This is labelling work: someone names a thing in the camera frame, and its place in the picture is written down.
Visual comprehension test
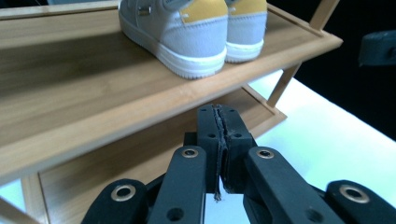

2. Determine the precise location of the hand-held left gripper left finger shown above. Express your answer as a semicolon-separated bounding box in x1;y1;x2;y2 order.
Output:
196;104;226;194

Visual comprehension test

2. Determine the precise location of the white and grey sneaker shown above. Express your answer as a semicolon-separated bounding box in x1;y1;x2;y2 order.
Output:
118;0;230;80
223;0;269;64

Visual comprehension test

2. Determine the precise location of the wooden three-tier shoe rack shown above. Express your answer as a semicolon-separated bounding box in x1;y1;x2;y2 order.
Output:
0;0;344;224

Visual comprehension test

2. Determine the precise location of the white table mat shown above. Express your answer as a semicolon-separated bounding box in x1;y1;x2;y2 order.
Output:
0;69;396;224

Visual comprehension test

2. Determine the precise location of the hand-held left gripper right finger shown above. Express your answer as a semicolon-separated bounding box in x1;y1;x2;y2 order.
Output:
219;105;254;194

